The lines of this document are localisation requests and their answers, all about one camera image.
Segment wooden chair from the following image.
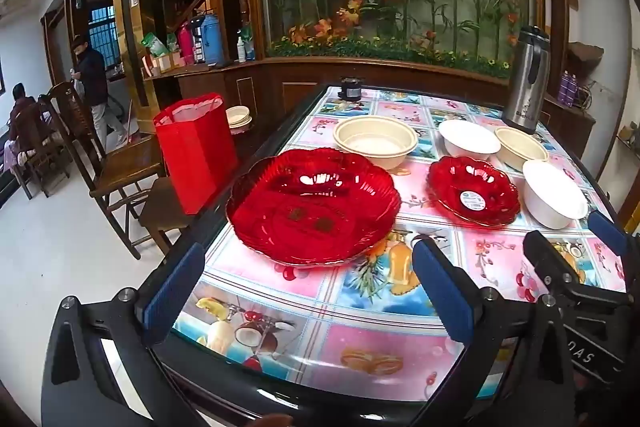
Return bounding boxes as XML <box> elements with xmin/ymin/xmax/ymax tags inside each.
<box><xmin>39</xmin><ymin>82</ymin><xmax>167</xmax><ymax>260</ymax></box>
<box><xmin>10</xmin><ymin>99</ymin><xmax>72</xmax><ymax>198</ymax></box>

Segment purple bottles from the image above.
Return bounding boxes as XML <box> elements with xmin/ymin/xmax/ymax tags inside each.
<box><xmin>559</xmin><ymin>71</ymin><xmax>581</xmax><ymax>108</ymax></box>

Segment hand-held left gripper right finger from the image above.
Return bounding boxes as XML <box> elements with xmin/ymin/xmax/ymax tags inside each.
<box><xmin>411</xmin><ymin>237</ymin><xmax>577</xmax><ymax>427</ymax></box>

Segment wooden stool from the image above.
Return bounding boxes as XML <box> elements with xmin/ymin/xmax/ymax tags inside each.
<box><xmin>138</xmin><ymin>177</ymin><xmax>192</xmax><ymax>256</ymax></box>

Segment pink thermos flask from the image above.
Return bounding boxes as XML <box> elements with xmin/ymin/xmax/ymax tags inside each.
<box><xmin>177</xmin><ymin>22</ymin><xmax>196</xmax><ymax>65</ymax></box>

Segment white bowl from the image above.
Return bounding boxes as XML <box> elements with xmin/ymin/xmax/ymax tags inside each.
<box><xmin>522</xmin><ymin>159</ymin><xmax>589</xmax><ymax>230</ymax></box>
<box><xmin>438</xmin><ymin>120</ymin><xmax>502</xmax><ymax>159</ymax></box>

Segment stainless steel thermos jug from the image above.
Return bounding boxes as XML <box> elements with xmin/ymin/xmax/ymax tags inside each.
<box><xmin>501</xmin><ymin>25</ymin><xmax>552</xmax><ymax>135</ymax></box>

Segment small cream bowl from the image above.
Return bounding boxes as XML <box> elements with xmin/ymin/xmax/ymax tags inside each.
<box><xmin>494</xmin><ymin>126</ymin><xmax>551</xmax><ymax>172</ymax></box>

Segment fruit print tablecloth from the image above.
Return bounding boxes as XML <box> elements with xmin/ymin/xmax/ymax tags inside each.
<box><xmin>172</xmin><ymin>86</ymin><xmax>629</xmax><ymax>403</ymax></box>

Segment stack of cream bowls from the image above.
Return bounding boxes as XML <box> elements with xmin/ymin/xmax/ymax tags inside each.
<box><xmin>226</xmin><ymin>105</ymin><xmax>253</xmax><ymax>136</ymax></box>

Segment blue thermos flask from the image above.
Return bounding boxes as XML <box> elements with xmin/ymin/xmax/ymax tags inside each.
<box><xmin>202</xmin><ymin>14</ymin><xmax>225</xmax><ymax>66</ymax></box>

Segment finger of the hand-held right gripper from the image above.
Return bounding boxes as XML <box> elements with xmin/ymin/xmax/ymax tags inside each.
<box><xmin>522</xmin><ymin>230</ymin><xmax>583</xmax><ymax>290</ymax></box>
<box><xmin>586</xmin><ymin>209</ymin><xmax>632</xmax><ymax>260</ymax></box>

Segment red gift bag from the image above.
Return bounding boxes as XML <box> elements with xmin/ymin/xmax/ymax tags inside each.
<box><xmin>153</xmin><ymin>93</ymin><xmax>239</xmax><ymax>215</ymax></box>

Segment large cream bowl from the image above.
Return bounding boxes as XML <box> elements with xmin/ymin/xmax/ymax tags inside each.
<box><xmin>333</xmin><ymin>116</ymin><xmax>419</xmax><ymax>171</ymax></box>

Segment small black device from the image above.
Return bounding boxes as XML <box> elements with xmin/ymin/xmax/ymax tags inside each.
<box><xmin>337</xmin><ymin>78</ymin><xmax>364</xmax><ymax>102</ymax></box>

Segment small red plastic plate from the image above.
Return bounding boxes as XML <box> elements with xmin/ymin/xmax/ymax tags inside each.
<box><xmin>426</xmin><ymin>155</ymin><xmax>522</xmax><ymax>228</ymax></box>

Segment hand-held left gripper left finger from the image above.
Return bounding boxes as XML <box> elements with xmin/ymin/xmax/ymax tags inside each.
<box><xmin>41</xmin><ymin>242</ymin><xmax>207</xmax><ymax>427</ymax></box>

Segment large red plastic plate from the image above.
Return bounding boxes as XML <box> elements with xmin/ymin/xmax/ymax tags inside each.
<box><xmin>225</xmin><ymin>147</ymin><xmax>402</xmax><ymax>267</ymax></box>

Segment green packet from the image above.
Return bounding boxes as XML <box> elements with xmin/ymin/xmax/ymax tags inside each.
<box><xmin>141</xmin><ymin>32</ymin><xmax>171</xmax><ymax>58</ymax></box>

